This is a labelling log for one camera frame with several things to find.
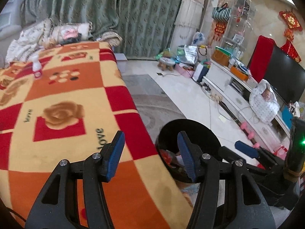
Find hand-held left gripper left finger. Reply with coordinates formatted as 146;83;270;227
25;131;125;229

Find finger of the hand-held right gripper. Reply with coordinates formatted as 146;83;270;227
217;145;262;170
235;141;284;166

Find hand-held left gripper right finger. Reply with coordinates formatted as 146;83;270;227
177;131;277;229

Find black trash bin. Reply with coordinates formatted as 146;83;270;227
155;119;222;183

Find pink dumbbell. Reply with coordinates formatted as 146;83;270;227
241;122;261;148

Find printed rose blanket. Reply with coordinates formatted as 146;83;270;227
0;42;193;229

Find white dotted swaddle bundle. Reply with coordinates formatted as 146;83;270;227
249;79;280;124

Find white tv cabinet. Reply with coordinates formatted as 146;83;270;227
202;60;293;148

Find grey rug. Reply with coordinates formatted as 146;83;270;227
121;74;189;144

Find black television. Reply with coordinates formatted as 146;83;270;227
268;45;305;105

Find orange box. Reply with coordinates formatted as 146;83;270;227
230;65;249;80

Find blue white box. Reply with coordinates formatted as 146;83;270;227
193;64;210;83

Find red cloth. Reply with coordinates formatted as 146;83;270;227
246;35;277;83

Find brown paper bag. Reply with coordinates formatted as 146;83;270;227
212;48;230;67

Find small wooden stool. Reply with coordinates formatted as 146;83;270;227
158;57;176;71

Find silver foil bag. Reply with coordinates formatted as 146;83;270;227
183;45;198;65

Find white pill bottle pink label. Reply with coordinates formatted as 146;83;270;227
31;55;43;80

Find white plastic bag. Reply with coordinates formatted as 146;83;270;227
192;31;206;47

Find small red hanging decoration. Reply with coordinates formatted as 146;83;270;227
213;21;227;42

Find glass display shelf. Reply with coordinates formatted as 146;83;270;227
226;0;258;60

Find large red knot decoration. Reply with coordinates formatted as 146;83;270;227
279;10;302;64

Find patterned beige cushion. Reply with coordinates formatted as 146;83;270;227
51;21;93;46
21;19;56;48

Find pink clothes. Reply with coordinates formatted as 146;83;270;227
63;29;80;40

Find striped tote bag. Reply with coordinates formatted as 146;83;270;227
212;3;232;22

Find white crumpled cloth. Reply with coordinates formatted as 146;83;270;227
5;39;39;62

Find green patterned curtain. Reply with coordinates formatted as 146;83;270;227
21;0;186;60

